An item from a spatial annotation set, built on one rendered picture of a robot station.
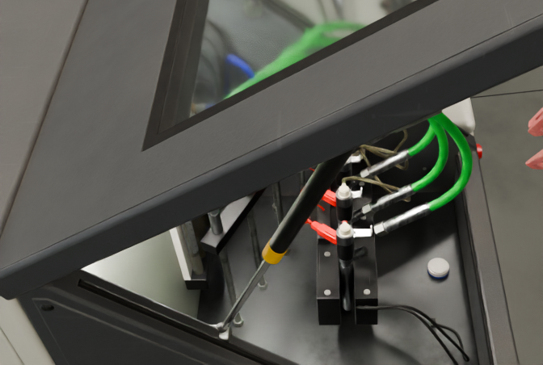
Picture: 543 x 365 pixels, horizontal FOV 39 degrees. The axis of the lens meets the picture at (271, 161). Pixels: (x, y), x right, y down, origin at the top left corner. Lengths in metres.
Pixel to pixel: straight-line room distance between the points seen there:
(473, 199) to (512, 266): 1.13
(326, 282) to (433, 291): 0.26
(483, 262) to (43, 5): 0.82
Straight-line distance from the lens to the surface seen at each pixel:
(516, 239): 2.64
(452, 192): 1.15
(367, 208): 1.29
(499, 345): 1.28
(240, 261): 1.52
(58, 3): 1.04
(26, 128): 0.86
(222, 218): 1.24
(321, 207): 1.36
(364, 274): 1.30
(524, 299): 2.50
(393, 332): 1.42
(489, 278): 1.35
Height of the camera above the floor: 2.04
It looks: 46 degrees down
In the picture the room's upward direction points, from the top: 8 degrees counter-clockwise
